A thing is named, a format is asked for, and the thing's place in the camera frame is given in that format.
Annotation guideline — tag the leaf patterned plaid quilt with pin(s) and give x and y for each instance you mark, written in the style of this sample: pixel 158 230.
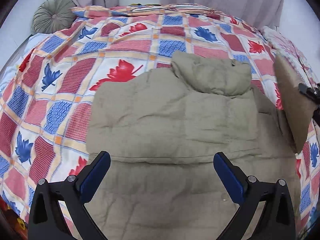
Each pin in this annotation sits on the leaf patterned plaid quilt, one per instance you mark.
pixel 45 106

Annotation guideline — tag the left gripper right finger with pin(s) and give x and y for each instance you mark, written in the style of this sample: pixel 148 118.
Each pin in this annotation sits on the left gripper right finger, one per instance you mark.
pixel 277 220

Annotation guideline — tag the pink checked blanket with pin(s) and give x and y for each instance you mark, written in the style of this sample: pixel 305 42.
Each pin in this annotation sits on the pink checked blanket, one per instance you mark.
pixel 294 56

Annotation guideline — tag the round green pleated cushion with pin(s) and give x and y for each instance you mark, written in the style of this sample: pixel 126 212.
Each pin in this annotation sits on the round green pleated cushion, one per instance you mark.
pixel 52 16

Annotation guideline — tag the olive green puffer jacket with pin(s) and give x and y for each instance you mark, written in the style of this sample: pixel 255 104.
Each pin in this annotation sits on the olive green puffer jacket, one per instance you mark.
pixel 162 129

